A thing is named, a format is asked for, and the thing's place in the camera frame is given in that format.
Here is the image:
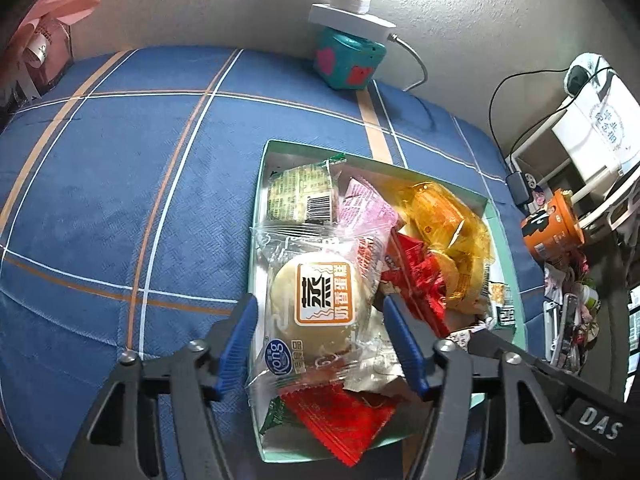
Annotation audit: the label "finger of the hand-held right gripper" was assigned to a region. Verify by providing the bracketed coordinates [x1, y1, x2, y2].
[465, 326, 551, 378]

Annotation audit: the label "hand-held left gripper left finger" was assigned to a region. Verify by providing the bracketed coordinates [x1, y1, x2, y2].
[72, 292, 260, 480]

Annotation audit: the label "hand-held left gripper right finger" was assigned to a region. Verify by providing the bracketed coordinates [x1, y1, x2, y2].
[382, 294, 571, 480]

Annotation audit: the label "green-white snack packet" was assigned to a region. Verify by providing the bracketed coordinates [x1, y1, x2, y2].
[487, 282, 521, 331]

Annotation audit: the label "dark green snack packet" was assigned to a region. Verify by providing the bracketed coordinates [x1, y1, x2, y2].
[257, 395, 288, 433]

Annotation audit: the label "green-edged white cardboard tray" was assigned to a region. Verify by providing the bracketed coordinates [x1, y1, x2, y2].
[247, 139, 528, 465]

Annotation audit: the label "crinkled red foil packet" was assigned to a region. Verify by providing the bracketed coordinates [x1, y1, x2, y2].
[382, 230, 453, 338]

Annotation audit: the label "steamed cake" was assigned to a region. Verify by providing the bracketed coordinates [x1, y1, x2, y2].
[245, 225, 406, 401]

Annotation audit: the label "long red snack packet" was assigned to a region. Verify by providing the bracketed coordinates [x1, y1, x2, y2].
[277, 380, 401, 463]

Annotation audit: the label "yellow transparent snack packet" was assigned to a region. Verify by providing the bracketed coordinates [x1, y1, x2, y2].
[387, 180, 496, 313]

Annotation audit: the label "pink snack packet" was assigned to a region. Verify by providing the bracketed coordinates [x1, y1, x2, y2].
[337, 175, 401, 241]

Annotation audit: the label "gold-green snack packet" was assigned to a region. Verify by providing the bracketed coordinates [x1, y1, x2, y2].
[265, 157, 348, 224]

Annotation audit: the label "pile of small clutter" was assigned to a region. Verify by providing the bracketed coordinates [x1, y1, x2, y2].
[542, 255, 606, 376]

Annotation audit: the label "orange instant noodle cup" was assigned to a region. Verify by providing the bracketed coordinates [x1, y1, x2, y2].
[520, 189, 586, 263]

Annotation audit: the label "black charger adapter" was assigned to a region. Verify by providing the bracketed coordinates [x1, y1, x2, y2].
[506, 171, 538, 207]

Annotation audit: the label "blue plaid tablecloth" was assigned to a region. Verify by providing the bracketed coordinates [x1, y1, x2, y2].
[0, 46, 546, 480]

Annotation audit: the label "white folding chair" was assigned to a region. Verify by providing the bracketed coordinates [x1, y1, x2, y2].
[505, 100, 640, 231]

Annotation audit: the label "white printed paper bag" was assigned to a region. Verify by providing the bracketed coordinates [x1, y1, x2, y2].
[572, 67, 640, 176]

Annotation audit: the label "teal cube box red patches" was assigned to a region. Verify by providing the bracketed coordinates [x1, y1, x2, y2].
[314, 27, 388, 92]

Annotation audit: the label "white power strip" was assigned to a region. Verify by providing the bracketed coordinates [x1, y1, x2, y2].
[307, 2, 397, 43]

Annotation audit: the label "pink flower bouquet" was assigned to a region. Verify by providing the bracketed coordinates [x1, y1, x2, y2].
[0, 0, 101, 126]

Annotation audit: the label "black cable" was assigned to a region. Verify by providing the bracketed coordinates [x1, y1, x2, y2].
[510, 97, 571, 161]
[487, 71, 573, 161]

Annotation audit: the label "grey power cable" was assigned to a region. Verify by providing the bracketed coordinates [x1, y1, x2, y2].
[387, 32, 430, 92]

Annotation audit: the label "white switch with red button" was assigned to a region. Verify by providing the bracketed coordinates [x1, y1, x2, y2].
[330, 0, 371, 15]

